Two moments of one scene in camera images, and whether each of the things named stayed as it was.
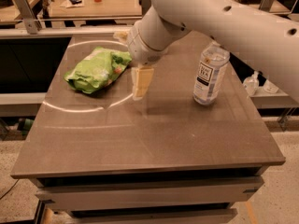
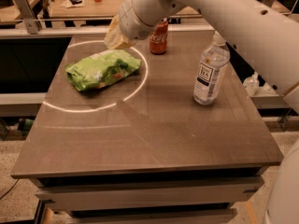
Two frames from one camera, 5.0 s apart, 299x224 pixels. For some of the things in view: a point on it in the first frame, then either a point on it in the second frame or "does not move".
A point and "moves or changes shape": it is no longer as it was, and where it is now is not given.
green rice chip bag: [97, 70] moves or changes shape
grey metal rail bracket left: [32, 23] does not move
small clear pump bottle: [251, 84] does not move
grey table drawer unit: [203, 196] does not move
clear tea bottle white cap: [213, 63] does not move
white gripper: [140, 49] to [130, 21]
